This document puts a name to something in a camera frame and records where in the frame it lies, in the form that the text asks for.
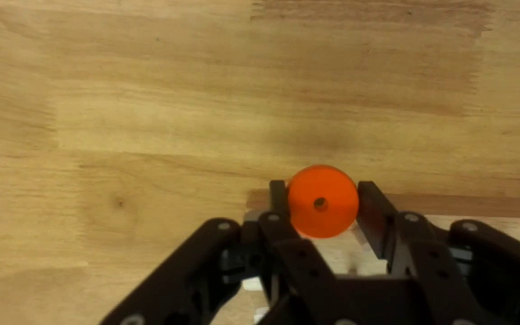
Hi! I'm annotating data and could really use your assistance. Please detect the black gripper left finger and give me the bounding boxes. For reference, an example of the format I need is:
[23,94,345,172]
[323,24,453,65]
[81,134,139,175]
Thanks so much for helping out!
[99,179,339,325]

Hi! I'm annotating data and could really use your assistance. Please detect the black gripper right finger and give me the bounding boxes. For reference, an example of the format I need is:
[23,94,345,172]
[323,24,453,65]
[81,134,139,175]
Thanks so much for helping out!
[357,181,520,325]

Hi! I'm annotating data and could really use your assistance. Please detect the orange ring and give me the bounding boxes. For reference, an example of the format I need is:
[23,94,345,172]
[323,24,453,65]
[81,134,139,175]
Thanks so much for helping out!
[285,165,361,240]

